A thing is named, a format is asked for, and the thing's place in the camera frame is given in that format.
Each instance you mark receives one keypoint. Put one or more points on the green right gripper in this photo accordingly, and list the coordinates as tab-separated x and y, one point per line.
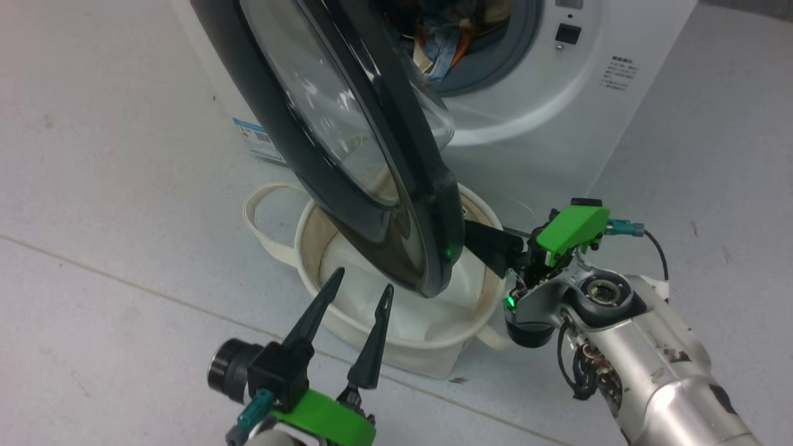
573	229

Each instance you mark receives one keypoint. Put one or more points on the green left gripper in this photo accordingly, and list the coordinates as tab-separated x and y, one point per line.
328	421

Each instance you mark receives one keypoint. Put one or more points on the black round glass washer door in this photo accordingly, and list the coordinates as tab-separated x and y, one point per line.
347	204

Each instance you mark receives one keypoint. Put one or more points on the blue cream cartoon print garment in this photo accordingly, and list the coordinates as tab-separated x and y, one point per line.
443	46

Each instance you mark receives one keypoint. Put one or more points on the cream canvas laundry basket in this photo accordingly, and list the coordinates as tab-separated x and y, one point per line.
409	353

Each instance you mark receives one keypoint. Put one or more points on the white front-load washing machine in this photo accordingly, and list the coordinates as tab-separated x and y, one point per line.
514	155

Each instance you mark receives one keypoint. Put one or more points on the blue white energy label sticker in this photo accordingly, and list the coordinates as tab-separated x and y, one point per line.
260	141

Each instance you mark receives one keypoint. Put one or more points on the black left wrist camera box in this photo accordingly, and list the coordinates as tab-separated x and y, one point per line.
282	375

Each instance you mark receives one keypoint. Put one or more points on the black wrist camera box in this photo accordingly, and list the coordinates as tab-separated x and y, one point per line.
282	375
586	202

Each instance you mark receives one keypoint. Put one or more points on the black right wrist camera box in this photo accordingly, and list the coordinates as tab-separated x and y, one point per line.
586	202

